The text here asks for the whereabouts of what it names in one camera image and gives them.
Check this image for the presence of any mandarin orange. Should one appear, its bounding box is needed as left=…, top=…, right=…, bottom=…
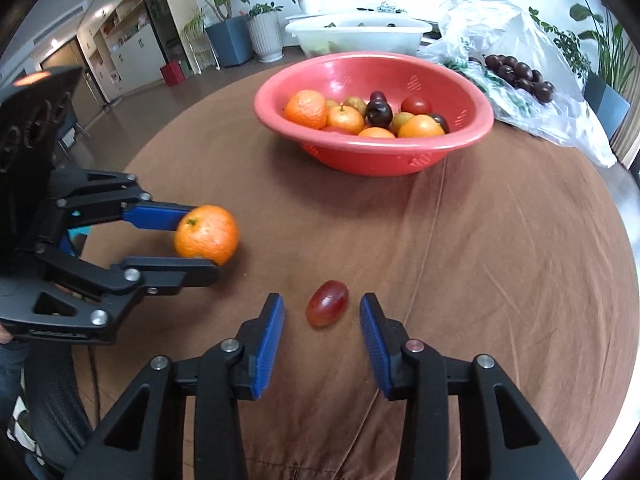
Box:
left=283, top=90, right=328, bottom=130
left=326, top=105, right=364, bottom=136
left=174, top=205, right=240, bottom=266

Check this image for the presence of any red grape back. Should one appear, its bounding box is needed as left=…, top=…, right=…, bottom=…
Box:
left=306, top=280, right=349, bottom=328

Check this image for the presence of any dark plum back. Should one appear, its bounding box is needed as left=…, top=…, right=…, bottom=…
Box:
left=364, top=101, right=394, bottom=128

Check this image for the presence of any dark plum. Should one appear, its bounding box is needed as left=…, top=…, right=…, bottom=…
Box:
left=431, top=113, right=450, bottom=133
left=364, top=101, right=394, bottom=128

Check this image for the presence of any large smooth orange front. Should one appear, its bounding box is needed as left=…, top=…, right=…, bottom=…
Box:
left=358, top=127, right=396, bottom=139

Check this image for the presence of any person left forearm grey sleeve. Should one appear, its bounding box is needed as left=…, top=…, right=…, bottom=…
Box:
left=0, top=339, right=30, bottom=429

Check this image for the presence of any person left hand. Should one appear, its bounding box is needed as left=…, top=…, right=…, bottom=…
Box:
left=0, top=325, right=13, bottom=344

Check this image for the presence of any red box on floor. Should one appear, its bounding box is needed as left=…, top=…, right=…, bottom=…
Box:
left=160, top=61, right=186, bottom=87

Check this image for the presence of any brown round tablecloth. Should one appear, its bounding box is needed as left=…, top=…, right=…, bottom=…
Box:
left=71, top=62, right=640, bottom=480

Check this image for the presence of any white storage shelf cabinet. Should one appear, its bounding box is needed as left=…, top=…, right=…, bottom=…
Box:
left=77, top=0, right=165, bottom=102

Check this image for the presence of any tall plant blue pot left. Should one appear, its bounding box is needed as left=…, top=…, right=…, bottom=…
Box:
left=204, top=0, right=253, bottom=68

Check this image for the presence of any plant white ribbed pot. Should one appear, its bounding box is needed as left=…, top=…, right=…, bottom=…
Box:
left=247, top=1, right=284, bottom=63

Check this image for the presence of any red plastic basin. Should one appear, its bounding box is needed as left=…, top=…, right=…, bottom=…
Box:
left=254, top=52, right=494, bottom=177

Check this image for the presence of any white plastic basin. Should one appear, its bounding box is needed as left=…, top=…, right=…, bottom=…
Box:
left=285, top=11, right=433, bottom=58

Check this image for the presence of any pile of dark plums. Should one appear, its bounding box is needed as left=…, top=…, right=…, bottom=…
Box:
left=484, top=54, right=555, bottom=104

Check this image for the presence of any clear plastic bag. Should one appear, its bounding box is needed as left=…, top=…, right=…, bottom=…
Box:
left=418, top=0, right=616, bottom=168

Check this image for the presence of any large plant blue pot right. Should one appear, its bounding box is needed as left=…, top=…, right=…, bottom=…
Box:
left=568, top=0, right=634, bottom=141

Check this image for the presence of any plant tall white pot right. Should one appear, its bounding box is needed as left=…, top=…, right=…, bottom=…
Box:
left=528, top=6, right=591, bottom=84

